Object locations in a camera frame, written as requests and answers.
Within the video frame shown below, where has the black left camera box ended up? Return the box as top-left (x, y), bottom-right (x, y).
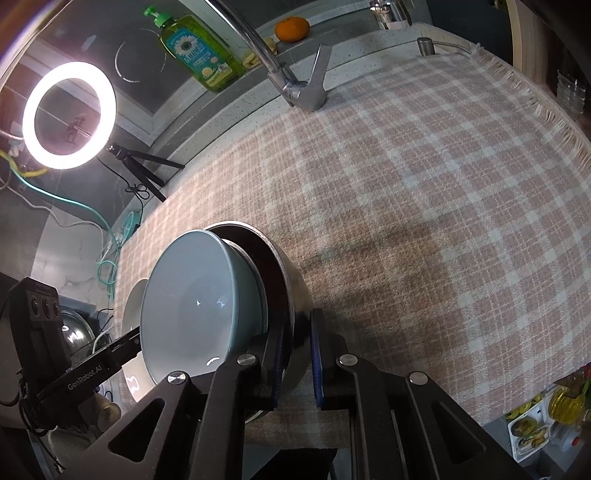
top-left (9, 277), bottom-right (69, 391)

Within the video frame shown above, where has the black mini tripod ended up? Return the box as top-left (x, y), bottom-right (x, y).
top-left (105, 143), bottom-right (184, 203)

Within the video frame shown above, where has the pink checked cloth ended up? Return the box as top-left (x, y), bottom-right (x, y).
top-left (115, 49), bottom-right (590, 424)

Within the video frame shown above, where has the green dish soap bottle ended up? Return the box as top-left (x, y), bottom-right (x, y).
top-left (143, 5), bottom-right (245, 93)

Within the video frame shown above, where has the small steel cylinder cap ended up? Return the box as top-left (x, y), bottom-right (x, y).
top-left (417, 37), bottom-right (436, 57)

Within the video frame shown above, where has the steel pot lid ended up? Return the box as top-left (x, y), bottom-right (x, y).
top-left (61, 309), bottom-right (95, 365)

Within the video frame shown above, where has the large steel bowl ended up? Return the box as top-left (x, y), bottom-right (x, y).
top-left (205, 221), bottom-right (312, 420)

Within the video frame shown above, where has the white floral plate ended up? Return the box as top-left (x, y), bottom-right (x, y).
top-left (122, 279), bottom-right (154, 402)

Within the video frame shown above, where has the white charger cable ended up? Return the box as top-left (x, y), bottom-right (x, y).
top-left (0, 184), bottom-right (112, 259)

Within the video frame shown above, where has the yellow oil bottle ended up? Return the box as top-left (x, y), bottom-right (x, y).
top-left (548, 382), bottom-right (589, 426)

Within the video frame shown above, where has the teal power cable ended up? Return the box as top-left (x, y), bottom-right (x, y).
top-left (0, 149), bottom-right (143, 296)

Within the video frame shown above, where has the steel kitchen faucet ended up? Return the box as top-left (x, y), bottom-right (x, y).
top-left (206, 0), bottom-right (332, 112)

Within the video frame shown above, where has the white ring light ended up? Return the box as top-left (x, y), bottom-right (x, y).
top-left (22, 62), bottom-right (117, 170)

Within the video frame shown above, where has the white food tray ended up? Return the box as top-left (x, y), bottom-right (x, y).
top-left (508, 407), bottom-right (550, 463)

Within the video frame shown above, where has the orange tangerine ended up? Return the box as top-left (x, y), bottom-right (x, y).
top-left (274, 16), bottom-right (311, 43)

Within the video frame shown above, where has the light blue ceramic bowl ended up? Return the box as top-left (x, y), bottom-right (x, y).
top-left (139, 230), bottom-right (266, 383)

